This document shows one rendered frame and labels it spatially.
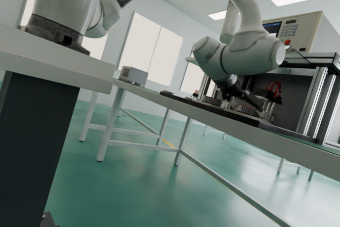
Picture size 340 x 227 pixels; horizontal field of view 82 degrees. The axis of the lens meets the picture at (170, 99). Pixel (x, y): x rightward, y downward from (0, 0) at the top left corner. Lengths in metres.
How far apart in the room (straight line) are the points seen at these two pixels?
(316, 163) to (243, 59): 0.31
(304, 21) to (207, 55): 0.61
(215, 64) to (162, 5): 5.60
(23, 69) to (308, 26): 1.11
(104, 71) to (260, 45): 0.47
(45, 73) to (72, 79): 0.07
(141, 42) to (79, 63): 5.15
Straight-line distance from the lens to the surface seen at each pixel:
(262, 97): 0.97
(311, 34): 1.12
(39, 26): 0.70
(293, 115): 1.15
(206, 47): 0.68
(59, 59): 0.62
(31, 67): 0.60
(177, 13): 6.45
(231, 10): 2.67
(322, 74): 0.97
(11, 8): 5.37
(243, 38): 0.62
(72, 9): 0.70
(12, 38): 0.61
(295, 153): 0.57
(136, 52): 5.68
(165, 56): 6.09
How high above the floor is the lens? 0.77
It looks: 1 degrees down
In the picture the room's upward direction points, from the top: 17 degrees clockwise
